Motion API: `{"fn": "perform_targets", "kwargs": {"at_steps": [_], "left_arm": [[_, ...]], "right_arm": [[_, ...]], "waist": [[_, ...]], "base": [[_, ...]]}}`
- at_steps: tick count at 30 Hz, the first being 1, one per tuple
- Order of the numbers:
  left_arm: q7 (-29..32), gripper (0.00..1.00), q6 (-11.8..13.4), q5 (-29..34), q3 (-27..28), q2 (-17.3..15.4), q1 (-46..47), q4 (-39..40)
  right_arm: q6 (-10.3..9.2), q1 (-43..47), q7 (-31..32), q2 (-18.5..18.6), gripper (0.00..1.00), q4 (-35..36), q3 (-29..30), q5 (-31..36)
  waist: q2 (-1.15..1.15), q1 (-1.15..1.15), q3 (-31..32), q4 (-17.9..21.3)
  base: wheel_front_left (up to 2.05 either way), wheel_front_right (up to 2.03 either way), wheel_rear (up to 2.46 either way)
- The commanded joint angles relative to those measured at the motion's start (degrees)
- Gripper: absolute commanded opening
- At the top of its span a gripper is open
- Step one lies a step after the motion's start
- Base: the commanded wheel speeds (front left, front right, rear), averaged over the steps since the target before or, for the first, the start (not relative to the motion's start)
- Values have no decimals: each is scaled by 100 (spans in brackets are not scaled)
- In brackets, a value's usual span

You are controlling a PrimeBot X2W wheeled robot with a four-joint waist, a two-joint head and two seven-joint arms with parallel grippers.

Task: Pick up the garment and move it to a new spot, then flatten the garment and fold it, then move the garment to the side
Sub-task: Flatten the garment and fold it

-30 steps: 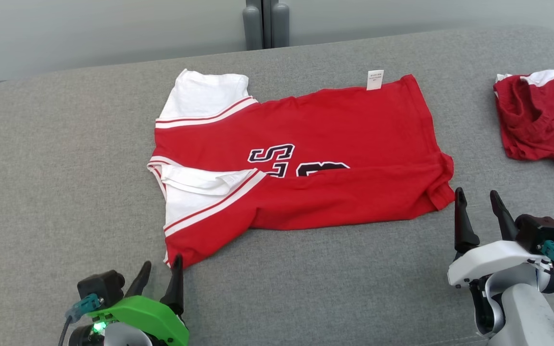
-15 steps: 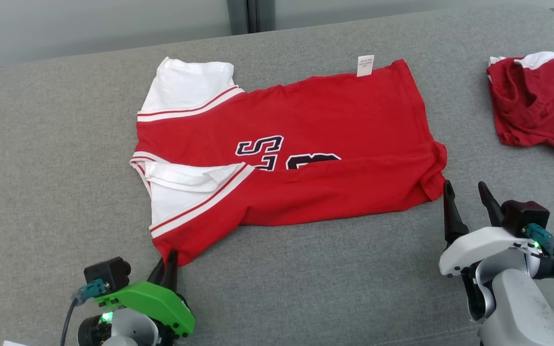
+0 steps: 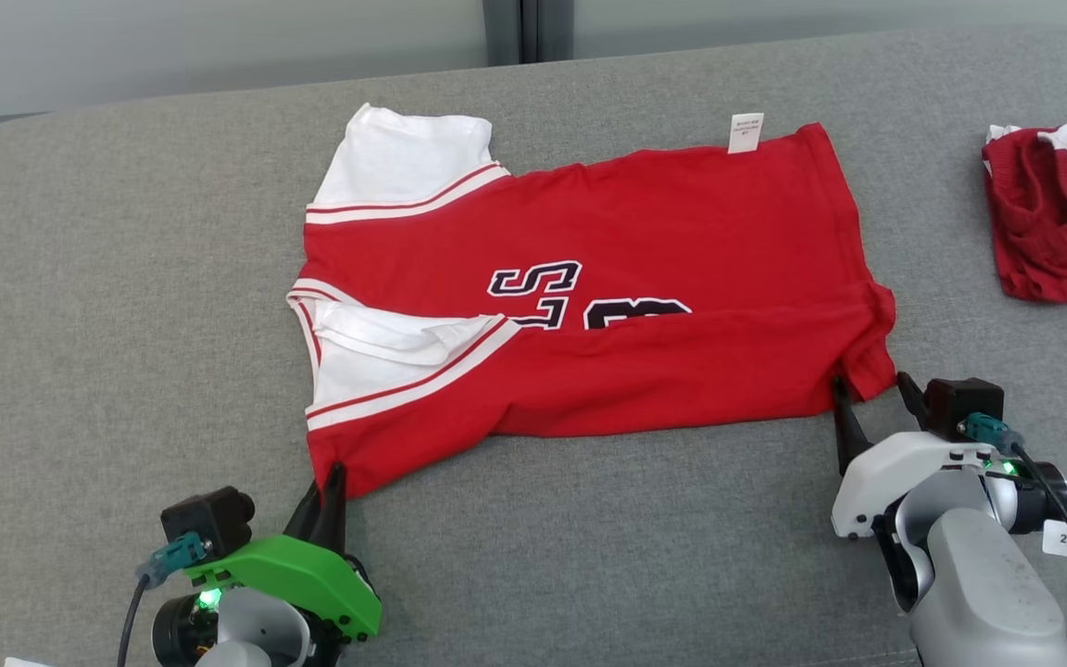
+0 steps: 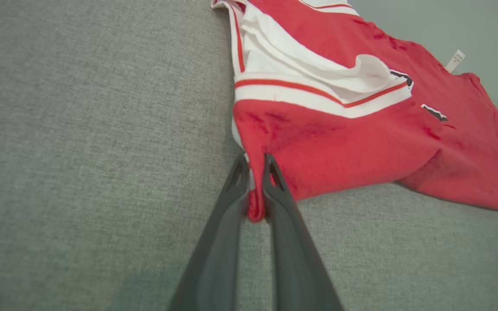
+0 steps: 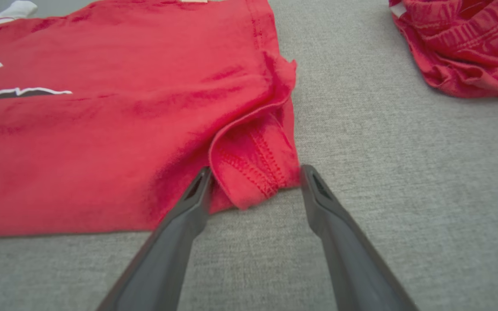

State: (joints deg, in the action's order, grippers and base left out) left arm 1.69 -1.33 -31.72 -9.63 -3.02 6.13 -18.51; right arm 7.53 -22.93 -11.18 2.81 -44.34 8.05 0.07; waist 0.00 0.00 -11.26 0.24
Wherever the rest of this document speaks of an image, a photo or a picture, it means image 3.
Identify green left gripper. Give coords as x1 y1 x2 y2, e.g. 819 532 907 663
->
182 461 385 644

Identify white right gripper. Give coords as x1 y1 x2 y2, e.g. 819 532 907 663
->
830 371 1018 542

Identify red shorts with white stripe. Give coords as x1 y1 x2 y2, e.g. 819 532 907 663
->
982 118 1067 317

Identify red Bulls jersey white sleeves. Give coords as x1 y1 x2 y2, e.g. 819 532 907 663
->
285 102 898 502

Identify left camera cable teal plug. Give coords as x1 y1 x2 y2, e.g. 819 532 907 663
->
115 532 212 667

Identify grey partition post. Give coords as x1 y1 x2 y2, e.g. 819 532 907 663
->
482 0 575 67

